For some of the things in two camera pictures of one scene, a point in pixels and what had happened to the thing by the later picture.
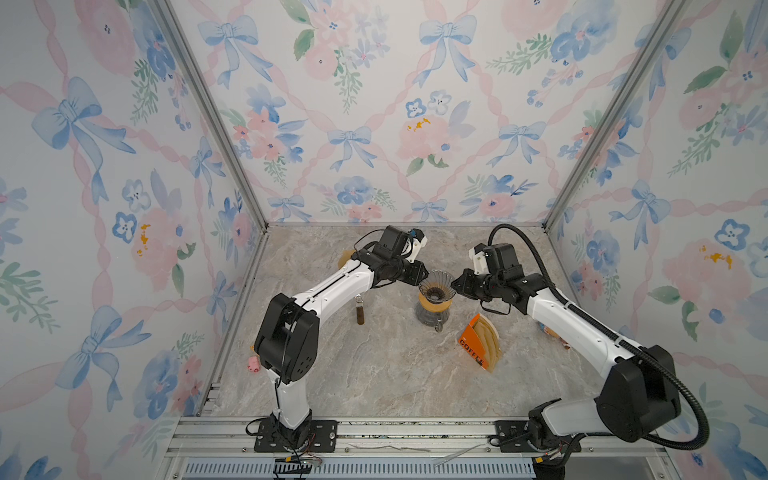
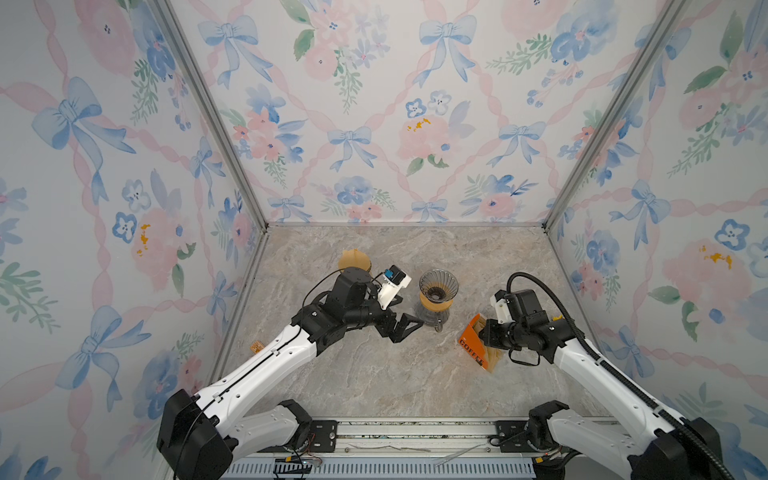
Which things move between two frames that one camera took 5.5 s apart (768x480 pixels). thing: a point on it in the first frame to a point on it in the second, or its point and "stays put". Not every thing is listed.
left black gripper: (417, 270) to (398, 332)
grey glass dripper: (437, 286) stays put
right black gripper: (465, 280) to (490, 337)
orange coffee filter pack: (481, 339) stays put
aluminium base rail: (395, 449) stays put
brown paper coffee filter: (345, 257) stays put
